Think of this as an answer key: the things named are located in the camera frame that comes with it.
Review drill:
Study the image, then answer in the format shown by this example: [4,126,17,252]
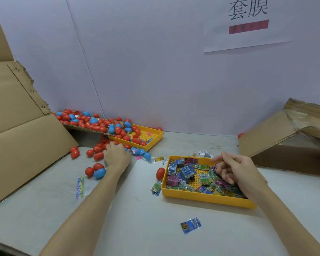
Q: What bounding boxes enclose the brown cardboard sheet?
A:
[61,122,107,134]

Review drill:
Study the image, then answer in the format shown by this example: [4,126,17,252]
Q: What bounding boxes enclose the clear bag with coloured label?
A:
[76,173,105,201]

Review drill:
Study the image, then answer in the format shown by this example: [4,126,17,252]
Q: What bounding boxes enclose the tall brown cardboard box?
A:
[0,0,80,209]

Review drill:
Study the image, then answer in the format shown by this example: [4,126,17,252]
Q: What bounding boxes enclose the blue packet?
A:
[180,216,203,235]

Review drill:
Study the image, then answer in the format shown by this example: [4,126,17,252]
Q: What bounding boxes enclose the white paper sign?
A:
[204,0,310,53]

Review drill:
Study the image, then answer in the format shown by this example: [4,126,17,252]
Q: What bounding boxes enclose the person's left forearm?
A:
[38,169,123,256]

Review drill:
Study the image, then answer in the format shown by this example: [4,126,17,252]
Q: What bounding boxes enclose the yellow plastic tray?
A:
[160,155,258,209]

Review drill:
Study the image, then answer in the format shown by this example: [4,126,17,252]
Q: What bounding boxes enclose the person's right hand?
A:
[210,151,270,203]

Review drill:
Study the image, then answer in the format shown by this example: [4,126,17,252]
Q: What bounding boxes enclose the pile of plastic eggs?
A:
[52,108,164,180]

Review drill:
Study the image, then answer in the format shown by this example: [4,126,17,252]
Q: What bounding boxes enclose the person's right forearm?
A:
[256,188,320,256]

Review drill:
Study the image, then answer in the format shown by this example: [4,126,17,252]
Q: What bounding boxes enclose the torn flattened cardboard box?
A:
[238,97,320,177]

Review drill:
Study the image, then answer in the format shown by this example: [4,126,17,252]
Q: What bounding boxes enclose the person's left hand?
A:
[104,141,132,176]

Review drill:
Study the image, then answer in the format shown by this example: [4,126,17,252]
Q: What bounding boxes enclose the yellow tray under eggs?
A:
[104,124,164,153]

